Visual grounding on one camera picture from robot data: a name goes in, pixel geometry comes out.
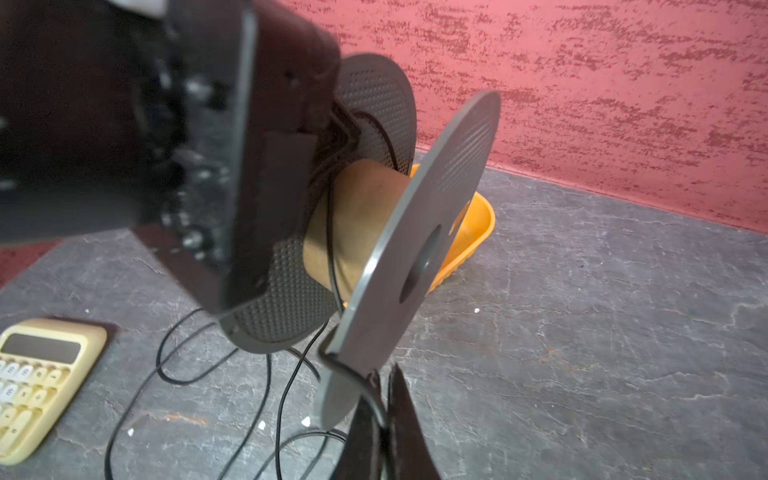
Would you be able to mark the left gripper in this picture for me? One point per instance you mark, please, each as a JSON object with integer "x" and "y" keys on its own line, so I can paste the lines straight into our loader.
{"x": 193, "y": 123}

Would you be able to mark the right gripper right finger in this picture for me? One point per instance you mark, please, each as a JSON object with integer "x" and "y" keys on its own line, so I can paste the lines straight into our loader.
{"x": 408, "y": 456}

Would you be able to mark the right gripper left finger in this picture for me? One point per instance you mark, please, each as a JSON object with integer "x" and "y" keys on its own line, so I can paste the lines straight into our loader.
{"x": 361, "y": 457}

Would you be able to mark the grey perforated cable spool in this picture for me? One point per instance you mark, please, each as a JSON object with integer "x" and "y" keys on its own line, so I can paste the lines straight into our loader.
{"x": 379, "y": 225}

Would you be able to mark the yellow plastic bin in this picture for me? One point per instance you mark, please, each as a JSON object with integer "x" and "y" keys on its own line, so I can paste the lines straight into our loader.
{"x": 478, "y": 224}

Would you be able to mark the yellow calculator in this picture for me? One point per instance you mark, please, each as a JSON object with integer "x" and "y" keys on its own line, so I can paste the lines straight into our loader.
{"x": 44, "y": 362}

